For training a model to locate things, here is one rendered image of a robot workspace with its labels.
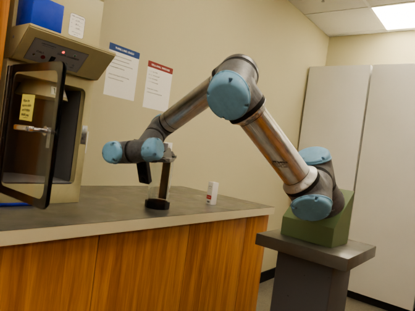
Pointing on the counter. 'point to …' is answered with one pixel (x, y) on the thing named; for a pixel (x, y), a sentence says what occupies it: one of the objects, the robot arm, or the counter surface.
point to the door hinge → (4, 95)
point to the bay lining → (67, 136)
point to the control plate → (39, 49)
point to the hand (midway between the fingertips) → (162, 159)
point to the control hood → (92, 65)
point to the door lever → (31, 129)
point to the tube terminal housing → (67, 190)
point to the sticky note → (26, 107)
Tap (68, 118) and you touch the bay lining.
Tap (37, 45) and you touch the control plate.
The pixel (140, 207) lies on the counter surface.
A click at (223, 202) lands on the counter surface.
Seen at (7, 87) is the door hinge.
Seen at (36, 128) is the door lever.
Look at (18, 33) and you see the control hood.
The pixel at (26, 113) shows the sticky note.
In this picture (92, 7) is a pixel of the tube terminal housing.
